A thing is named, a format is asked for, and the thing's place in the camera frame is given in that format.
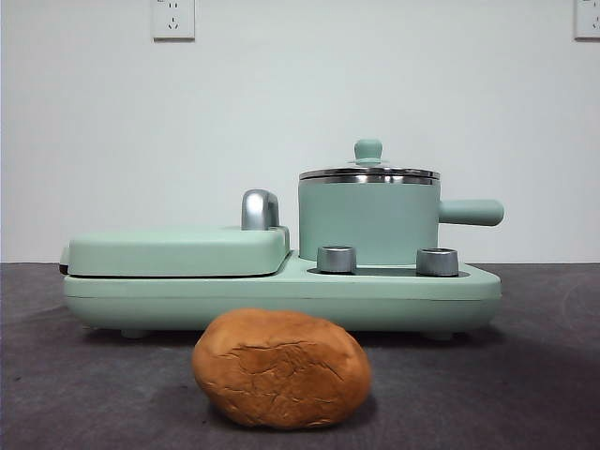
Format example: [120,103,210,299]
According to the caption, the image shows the silver control knob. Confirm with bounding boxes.
[415,247,459,277]
[316,244,357,275]

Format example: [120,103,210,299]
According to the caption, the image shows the white wall outlet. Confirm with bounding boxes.
[574,0,600,41]
[150,0,196,42]

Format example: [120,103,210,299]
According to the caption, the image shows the brown potato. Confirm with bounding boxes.
[191,307,372,428]

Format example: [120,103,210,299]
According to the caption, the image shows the mint green griddle cover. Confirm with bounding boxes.
[60,223,292,278]

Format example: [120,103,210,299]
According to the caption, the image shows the silver cover handle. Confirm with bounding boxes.
[240,188,283,232]

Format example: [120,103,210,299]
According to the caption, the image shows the mint green handled pot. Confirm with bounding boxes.
[297,173,505,263]

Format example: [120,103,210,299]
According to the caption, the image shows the mint green appliance base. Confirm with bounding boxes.
[63,249,503,339]

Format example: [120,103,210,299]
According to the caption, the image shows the glass lid with green knob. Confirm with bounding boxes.
[298,138,442,185]

